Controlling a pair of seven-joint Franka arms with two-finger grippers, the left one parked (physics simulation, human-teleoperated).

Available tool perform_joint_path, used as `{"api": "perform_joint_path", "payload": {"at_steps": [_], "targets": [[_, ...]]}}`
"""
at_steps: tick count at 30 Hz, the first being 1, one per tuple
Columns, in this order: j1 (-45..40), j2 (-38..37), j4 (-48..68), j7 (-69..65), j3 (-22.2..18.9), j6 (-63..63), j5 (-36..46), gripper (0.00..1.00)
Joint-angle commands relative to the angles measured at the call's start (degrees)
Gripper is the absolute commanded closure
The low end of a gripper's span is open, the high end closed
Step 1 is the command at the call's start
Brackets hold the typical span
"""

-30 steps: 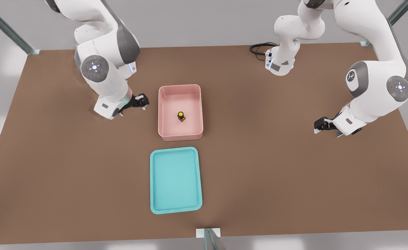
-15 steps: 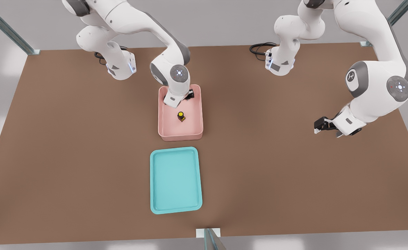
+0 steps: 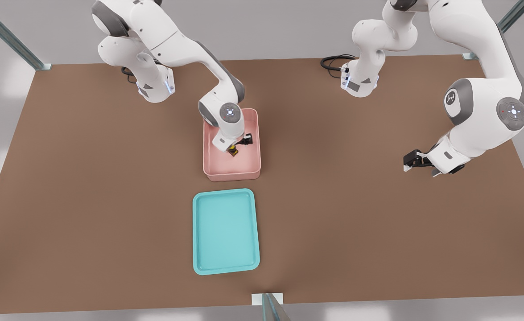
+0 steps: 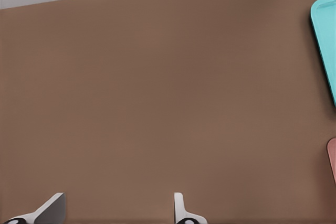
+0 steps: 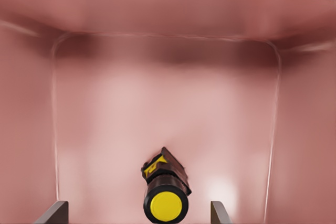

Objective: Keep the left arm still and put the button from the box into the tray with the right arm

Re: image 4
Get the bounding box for pink box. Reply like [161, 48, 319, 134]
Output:
[327, 137, 336, 184]

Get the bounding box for pale blue-green tray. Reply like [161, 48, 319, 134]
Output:
[310, 0, 336, 108]

